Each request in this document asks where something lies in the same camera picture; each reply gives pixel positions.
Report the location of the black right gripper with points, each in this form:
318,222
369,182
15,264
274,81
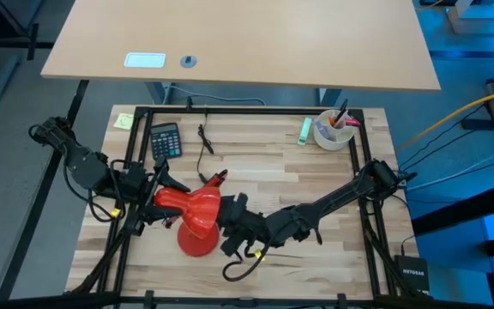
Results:
249,225

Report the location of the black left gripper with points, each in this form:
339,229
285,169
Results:
134,184

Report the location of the red desk lamp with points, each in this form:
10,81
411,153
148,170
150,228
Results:
195,210

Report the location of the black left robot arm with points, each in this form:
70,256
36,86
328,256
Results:
82,165

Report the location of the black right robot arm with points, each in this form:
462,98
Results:
337,197

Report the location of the black calculator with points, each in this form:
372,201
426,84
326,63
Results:
166,141

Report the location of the yellow sticky note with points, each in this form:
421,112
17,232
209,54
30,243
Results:
123,121

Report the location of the white ribbed pen cup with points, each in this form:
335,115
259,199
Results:
330,142

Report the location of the lavender item in cup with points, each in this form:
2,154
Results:
322,129

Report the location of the orange pen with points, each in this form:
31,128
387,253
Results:
332,121

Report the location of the black pens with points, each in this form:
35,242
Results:
340,113

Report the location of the pink marker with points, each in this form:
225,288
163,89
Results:
353,123

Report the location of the beige wooden desk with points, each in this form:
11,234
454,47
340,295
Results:
251,38

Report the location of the black Netgear router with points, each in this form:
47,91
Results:
413,272

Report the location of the white stand base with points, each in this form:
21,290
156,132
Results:
478,19

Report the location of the black aluminium table frame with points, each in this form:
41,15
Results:
272,110

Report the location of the black floor rail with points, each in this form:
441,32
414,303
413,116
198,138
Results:
37,206

